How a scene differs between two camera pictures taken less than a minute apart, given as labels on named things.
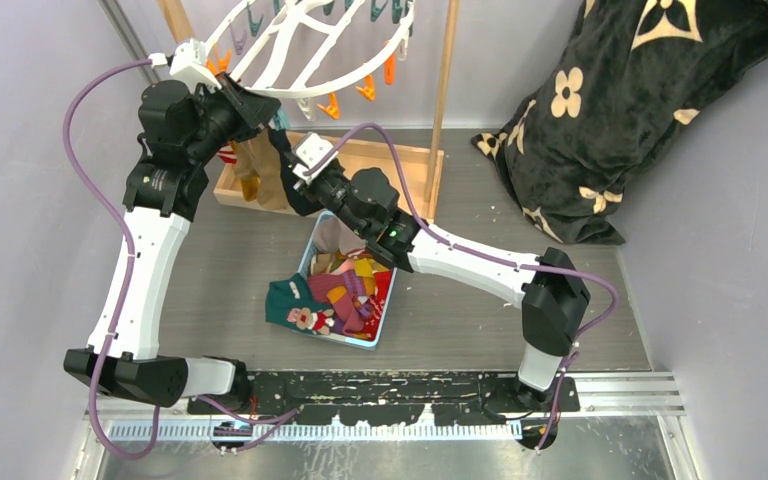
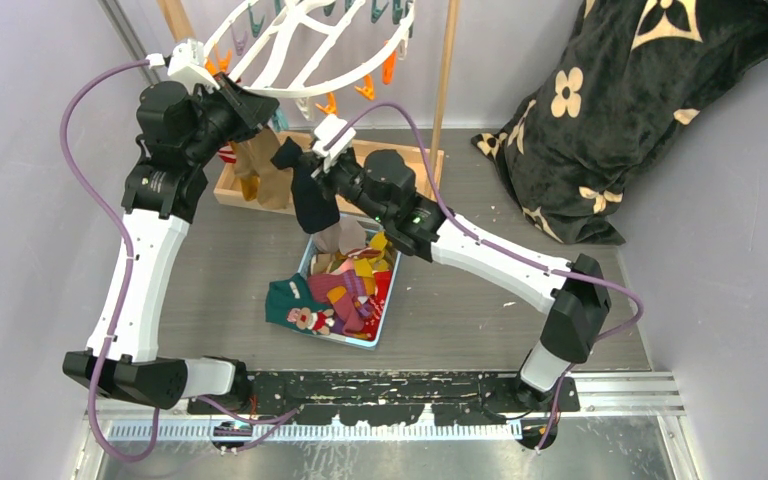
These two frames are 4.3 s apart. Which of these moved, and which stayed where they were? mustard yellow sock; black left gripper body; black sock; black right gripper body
Moved: black right gripper body; black sock
Stayed: black left gripper body; mustard yellow sock
